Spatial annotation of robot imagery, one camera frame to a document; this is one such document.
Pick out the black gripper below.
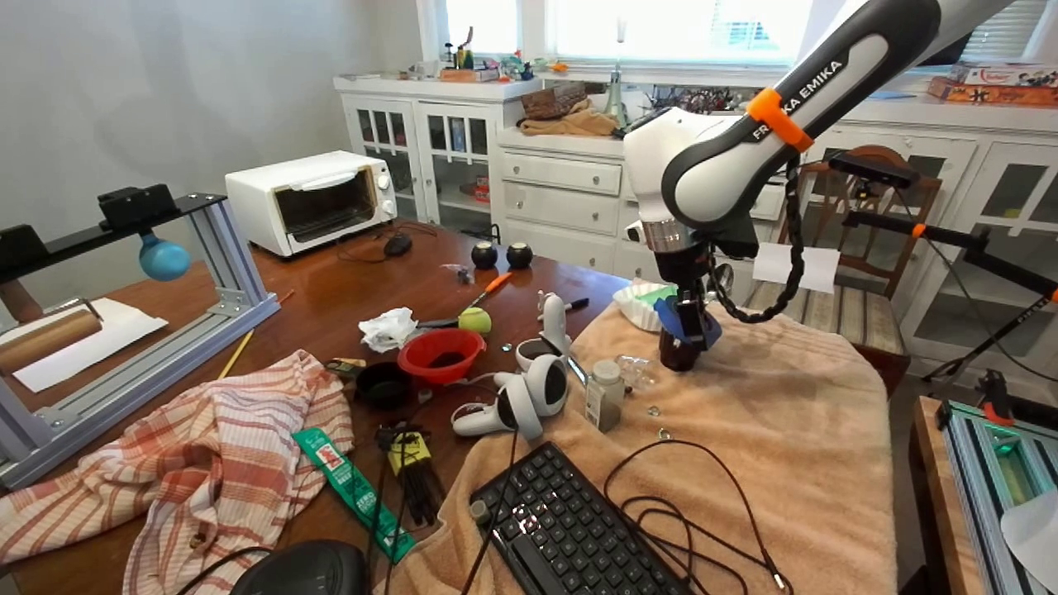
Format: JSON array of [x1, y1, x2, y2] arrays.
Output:
[[655, 247, 712, 304]]

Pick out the black mug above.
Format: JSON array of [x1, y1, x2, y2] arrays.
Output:
[[658, 334, 703, 374]]

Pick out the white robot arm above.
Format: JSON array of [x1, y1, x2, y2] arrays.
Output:
[[624, 0, 1013, 342]]

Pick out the small clear shot glass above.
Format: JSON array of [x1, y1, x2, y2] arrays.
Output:
[[619, 358, 655, 393]]

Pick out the white vr controller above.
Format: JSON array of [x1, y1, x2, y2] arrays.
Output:
[[516, 292, 569, 368], [454, 354, 569, 441]]

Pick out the glass spice shaker white lid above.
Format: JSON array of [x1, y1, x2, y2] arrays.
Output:
[[585, 359, 624, 433]]

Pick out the dark wooden chair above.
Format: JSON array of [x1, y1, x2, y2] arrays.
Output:
[[784, 147, 942, 389]]

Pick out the yellow green tennis ball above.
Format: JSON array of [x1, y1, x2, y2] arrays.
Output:
[[457, 307, 493, 334]]

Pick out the beige towel table cover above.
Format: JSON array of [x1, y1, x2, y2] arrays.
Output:
[[377, 299, 901, 595]]

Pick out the white cabinet sideboard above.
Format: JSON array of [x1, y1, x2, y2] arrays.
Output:
[[334, 75, 1056, 343]]

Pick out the red plastic bowl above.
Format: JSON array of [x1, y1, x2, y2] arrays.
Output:
[[398, 326, 486, 386]]

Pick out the wooden dining table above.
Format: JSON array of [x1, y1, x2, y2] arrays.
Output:
[[0, 218, 630, 595]]

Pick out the black computer keyboard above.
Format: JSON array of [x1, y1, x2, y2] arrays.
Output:
[[469, 443, 689, 595]]

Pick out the crumpled white paper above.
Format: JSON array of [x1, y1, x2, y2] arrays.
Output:
[[357, 307, 418, 354]]

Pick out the black hex key set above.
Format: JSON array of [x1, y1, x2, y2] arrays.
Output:
[[377, 422, 444, 526]]

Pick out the white toaster oven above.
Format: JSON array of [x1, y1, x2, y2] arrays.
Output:
[[224, 153, 398, 258]]

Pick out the green flat package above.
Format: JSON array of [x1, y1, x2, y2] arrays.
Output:
[[295, 426, 418, 562]]

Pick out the black computer mouse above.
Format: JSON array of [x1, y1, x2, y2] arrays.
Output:
[[231, 538, 368, 595]]

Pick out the blue light bulb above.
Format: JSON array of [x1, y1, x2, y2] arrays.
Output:
[[140, 234, 191, 281]]

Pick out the red striped cloth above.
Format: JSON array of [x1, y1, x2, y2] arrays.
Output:
[[0, 349, 353, 595]]

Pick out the black keyboard cable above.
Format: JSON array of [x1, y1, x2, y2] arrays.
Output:
[[597, 436, 797, 595]]

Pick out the orange handled screwdriver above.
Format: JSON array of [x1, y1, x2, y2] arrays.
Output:
[[465, 272, 511, 307]]

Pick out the aluminium frame camera stand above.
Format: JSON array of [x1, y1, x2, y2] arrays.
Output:
[[0, 194, 279, 488]]

